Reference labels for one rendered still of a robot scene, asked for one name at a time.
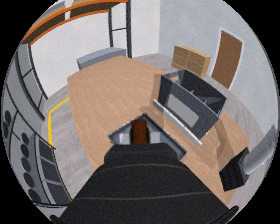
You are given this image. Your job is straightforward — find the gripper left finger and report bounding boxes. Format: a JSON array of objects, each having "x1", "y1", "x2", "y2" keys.
[{"x1": 119, "y1": 127, "x2": 133, "y2": 144}]

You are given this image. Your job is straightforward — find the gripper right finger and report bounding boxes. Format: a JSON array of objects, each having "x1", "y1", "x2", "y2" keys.
[{"x1": 147, "y1": 126, "x2": 160, "y2": 144}]

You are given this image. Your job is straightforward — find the brown bottle with cream label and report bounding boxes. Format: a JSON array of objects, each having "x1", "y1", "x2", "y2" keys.
[{"x1": 131, "y1": 120, "x2": 149, "y2": 144}]

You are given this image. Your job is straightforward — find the dark grey open-top crate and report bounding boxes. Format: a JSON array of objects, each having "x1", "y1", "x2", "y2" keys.
[{"x1": 157, "y1": 69, "x2": 227, "y2": 140}]

